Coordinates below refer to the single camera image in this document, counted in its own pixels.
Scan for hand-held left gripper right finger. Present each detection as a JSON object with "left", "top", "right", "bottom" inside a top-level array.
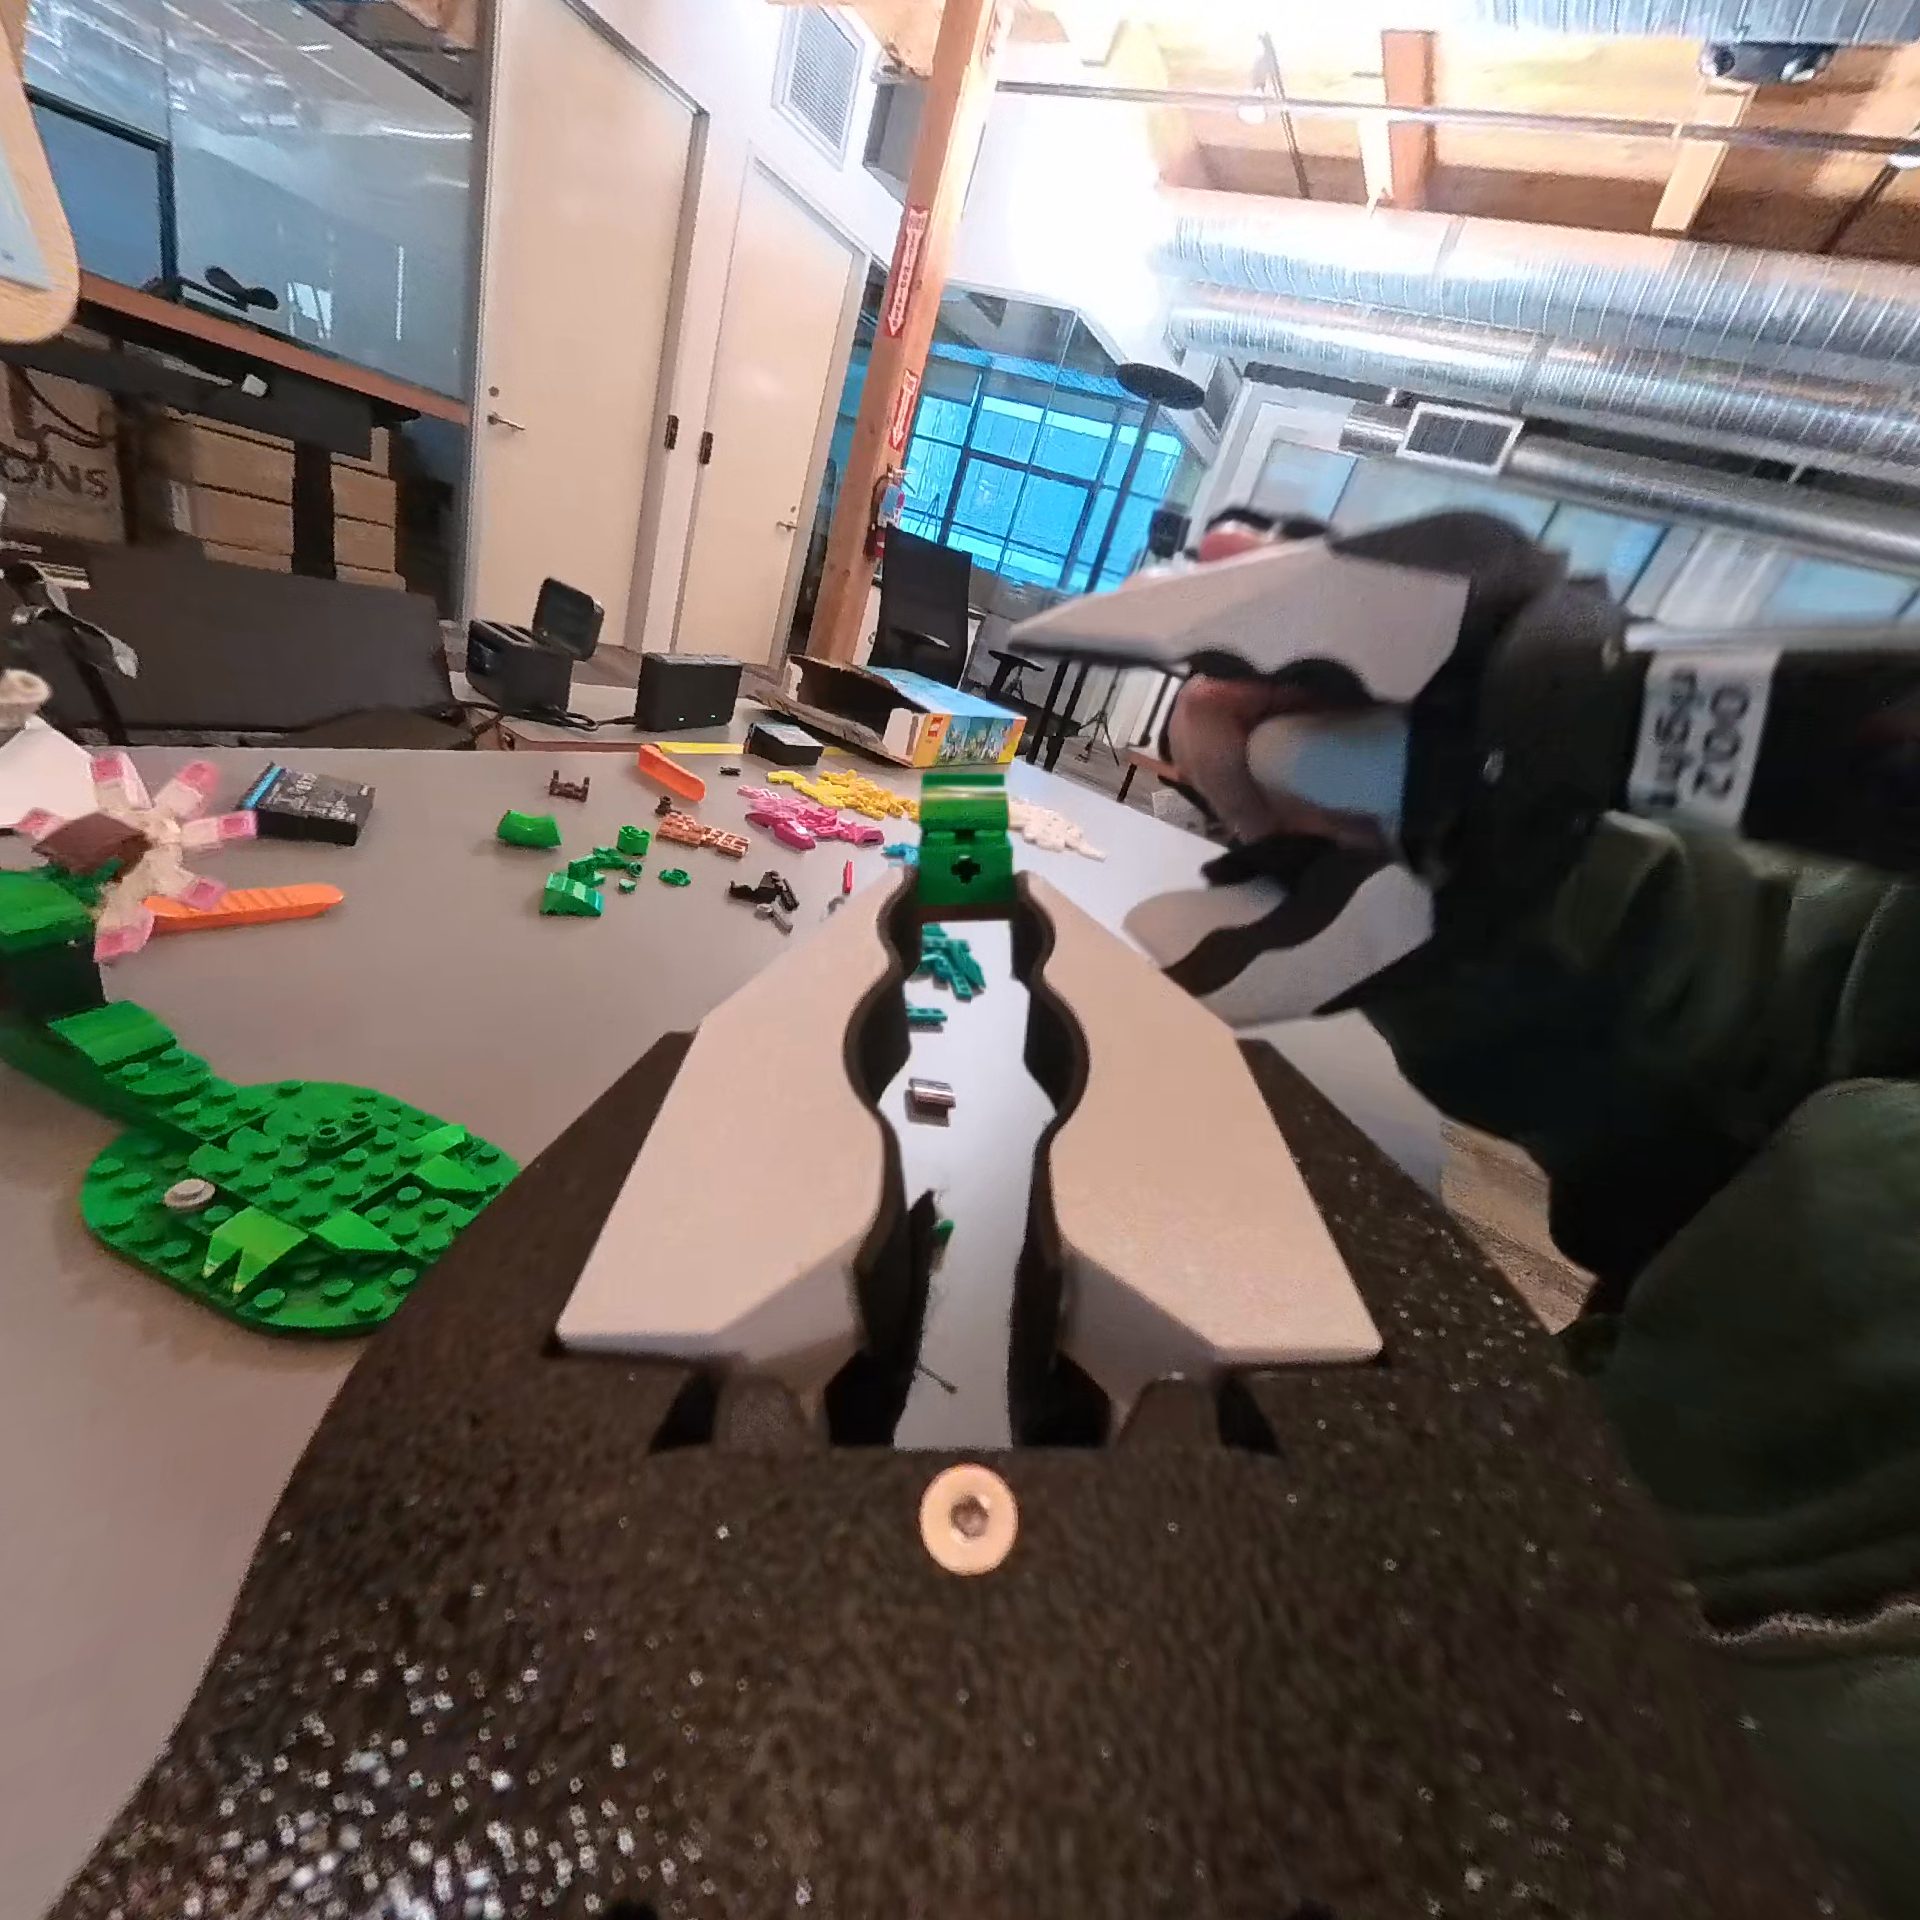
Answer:
[{"left": 1007, "top": 873, "right": 1382, "bottom": 1378}]

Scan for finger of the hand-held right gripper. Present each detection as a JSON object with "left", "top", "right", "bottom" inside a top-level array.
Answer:
[
  {"left": 1007, "top": 537, "right": 1479, "bottom": 706},
  {"left": 1121, "top": 861, "right": 1441, "bottom": 1034}
]

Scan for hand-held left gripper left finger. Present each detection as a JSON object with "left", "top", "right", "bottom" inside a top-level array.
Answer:
[{"left": 554, "top": 867, "right": 922, "bottom": 1373}]

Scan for green brown lego block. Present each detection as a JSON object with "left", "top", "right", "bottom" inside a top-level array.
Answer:
[{"left": 913, "top": 768, "right": 1020, "bottom": 910}]

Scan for person's right forearm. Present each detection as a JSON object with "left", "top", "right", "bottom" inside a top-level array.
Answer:
[{"left": 1558, "top": 816, "right": 1920, "bottom": 1321}]

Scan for pile of green lego pieces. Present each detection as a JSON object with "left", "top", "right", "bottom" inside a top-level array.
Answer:
[{"left": 537, "top": 824, "right": 694, "bottom": 922}]

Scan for cardboard lego box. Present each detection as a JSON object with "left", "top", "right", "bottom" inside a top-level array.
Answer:
[{"left": 785, "top": 657, "right": 1029, "bottom": 771}]

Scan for pile of pink lego pieces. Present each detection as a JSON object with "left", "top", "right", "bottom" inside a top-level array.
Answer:
[{"left": 744, "top": 790, "right": 887, "bottom": 856}]

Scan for pile of yellow lego pieces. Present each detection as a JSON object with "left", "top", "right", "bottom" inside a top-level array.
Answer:
[{"left": 768, "top": 768, "right": 921, "bottom": 818}]

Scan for green lego model pink flower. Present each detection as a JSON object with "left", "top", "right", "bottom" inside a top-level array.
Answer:
[{"left": 0, "top": 757, "right": 519, "bottom": 1339}]

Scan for orange lego brick separator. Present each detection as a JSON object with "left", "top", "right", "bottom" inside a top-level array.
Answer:
[{"left": 141, "top": 882, "right": 346, "bottom": 934}]

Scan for lego instruction booklet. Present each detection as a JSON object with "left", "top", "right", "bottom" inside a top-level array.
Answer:
[{"left": 0, "top": 90, "right": 44, "bottom": 296}]

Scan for person's right hand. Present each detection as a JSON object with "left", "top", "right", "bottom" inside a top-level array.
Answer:
[{"left": 1160, "top": 675, "right": 1278, "bottom": 846}]

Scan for black round standing lamp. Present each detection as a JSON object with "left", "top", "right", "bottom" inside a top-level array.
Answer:
[{"left": 1112, "top": 360, "right": 1207, "bottom": 601}]

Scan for large glass window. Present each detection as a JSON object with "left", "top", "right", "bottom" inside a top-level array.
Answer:
[{"left": 885, "top": 293, "right": 1201, "bottom": 587}]

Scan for black office chair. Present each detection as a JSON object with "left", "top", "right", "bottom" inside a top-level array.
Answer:
[{"left": 873, "top": 525, "right": 976, "bottom": 683}]

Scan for silver air ducts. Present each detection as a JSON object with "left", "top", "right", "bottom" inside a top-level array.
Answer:
[{"left": 1154, "top": 210, "right": 1920, "bottom": 497}]

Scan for black rectangular box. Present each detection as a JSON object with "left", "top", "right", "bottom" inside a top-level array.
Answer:
[{"left": 632, "top": 652, "right": 744, "bottom": 733}]

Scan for white door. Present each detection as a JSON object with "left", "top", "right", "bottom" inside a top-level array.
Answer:
[
  {"left": 674, "top": 158, "right": 873, "bottom": 662},
  {"left": 470, "top": 0, "right": 705, "bottom": 617}
]

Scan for black battery blue edge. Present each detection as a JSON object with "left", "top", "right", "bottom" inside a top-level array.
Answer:
[{"left": 250, "top": 762, "right": 376, "bottom": 849}]

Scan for black charging dock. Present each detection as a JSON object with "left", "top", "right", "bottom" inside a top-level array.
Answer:
[{"left": 463, "top": 577, "right": 605, "bottom": 725}]

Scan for person's green jacket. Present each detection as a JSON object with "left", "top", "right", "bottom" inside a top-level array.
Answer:
[{"left": 1558, "top": 1078, "right": 1920, "bottom": 1920}]

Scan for black soft case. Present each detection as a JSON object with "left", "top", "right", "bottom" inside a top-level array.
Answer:
[{"left": 0, "top": 537, "right": 470, "bottom": 753}]

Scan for stack of cardboard boxes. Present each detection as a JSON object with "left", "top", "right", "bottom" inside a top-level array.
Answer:
[{"left": 0, "top": 369, "right": 452, "bottom": 595}]

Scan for wooden edged desk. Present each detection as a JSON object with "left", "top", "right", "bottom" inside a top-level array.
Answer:
[{"left": 65, "top": 269, "right": 470, "bottom": 587}]

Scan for glass office partition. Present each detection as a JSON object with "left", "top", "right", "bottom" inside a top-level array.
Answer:
[{"left": 23, "top": 0, "right": 488, "bottom": 405}]

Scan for instruction booklet on stand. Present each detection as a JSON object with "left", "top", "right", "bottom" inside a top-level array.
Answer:
[{"left": 0, "top": 0, "right": 98, "bottom": 834}]

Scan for wooden post red signs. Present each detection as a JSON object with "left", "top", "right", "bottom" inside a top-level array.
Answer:
[{"left": 805, "top": 0, "right": 1004, "bottom": 662}]

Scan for black wall speaker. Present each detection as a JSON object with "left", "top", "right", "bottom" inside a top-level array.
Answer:
[{"left": 862, "top": 76, "right": 928, "bottom": 203}]

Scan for white wall vent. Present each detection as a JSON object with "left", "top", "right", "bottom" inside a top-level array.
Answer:
[{"left": 773, "top": 0, "right": 873, "bottom": 164}]

